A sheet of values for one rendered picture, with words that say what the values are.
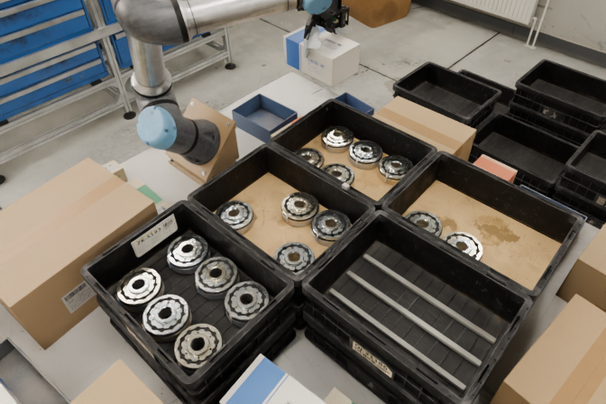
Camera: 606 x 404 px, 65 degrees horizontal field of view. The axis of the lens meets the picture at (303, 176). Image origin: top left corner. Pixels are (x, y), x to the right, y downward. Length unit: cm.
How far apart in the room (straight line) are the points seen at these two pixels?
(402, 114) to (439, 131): 14
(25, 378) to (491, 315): 106
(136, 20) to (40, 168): 208
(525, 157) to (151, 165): 160
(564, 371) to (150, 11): 113
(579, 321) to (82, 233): 117
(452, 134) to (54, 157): 231
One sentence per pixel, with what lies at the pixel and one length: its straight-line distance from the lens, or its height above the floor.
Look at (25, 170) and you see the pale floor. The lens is 314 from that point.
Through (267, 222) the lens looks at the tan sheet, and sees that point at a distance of 131.
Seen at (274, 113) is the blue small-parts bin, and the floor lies 71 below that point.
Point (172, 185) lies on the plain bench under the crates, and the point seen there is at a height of 70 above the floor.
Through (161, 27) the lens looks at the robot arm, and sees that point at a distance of 112.
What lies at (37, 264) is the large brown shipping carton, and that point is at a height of 90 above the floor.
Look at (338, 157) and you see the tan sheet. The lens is 149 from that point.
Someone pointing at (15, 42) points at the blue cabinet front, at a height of 68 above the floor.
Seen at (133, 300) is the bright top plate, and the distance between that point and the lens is 120.
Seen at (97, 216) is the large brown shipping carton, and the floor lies 90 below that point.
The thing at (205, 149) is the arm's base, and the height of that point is 85.
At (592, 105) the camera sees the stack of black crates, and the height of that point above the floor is 49.
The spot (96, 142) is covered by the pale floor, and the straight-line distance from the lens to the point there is 315.
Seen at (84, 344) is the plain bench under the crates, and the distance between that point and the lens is 137.
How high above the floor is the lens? 181
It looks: 43 degrees down
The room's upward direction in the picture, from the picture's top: 2 degrees counter-clockwise
